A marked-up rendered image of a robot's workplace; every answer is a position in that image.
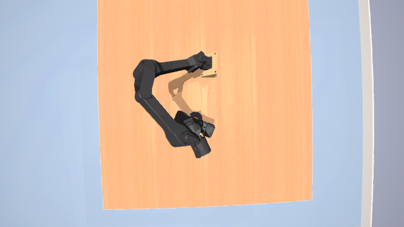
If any black round pedestal with silver shaft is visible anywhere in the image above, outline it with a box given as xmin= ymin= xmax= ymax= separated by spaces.
xmin=190 ymin=111 xmax=203 ymax=120

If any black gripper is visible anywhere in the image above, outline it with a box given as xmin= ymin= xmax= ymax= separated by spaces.
xmin=174 ymin=110 xmax=215 ymax=138

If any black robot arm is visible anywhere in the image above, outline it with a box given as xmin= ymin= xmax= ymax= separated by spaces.
xmin=132 ymin=51 xmax=212 ymax=158

